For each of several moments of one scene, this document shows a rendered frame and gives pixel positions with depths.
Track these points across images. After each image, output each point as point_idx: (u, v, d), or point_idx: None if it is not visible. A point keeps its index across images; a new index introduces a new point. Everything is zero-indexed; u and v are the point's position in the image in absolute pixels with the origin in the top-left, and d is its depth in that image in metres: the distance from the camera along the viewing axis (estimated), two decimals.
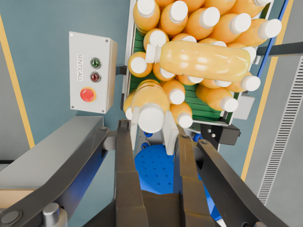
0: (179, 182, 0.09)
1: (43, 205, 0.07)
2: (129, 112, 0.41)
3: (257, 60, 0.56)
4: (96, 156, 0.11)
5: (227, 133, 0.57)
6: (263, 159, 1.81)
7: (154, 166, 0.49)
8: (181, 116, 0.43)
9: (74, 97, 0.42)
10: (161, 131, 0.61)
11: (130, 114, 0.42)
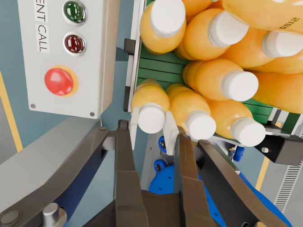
0: (179, 182, 0.09)
1: (43, 205, 0.07)
2: (145, 116, 0.21)
3: None
4: (96, 156, 0.11)
5: (291, 148, 0.37)
6: (281, 165, 1.61)
7: None
8: (243, 125, 0.22)
9: (34, 88, 0.21)
10: None
11: (148, 121, 0.21)
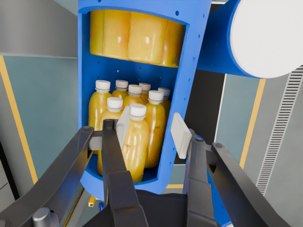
0: (187, 183, 0.09)
1: (32, 211, 0.06)
2: (134, 104, 0.35)
3: None
4: (83, 156, 0.11)
5: None
6: (278, 85, 1.54)
7: None
8: None
9: None
10: None
11: (135, 105, 0.35)
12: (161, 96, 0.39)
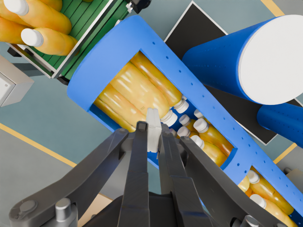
0: (169, 182, 0.09)
1: (57, 199, 0.07)
2: (252, 199, 0.50)
3: None
4: (113, 157, 0.12)
5: None
6: None
7: None
8: None
9: None
10: None
11: (254, 200, 0.50)
12: (256, 176, 0.52)
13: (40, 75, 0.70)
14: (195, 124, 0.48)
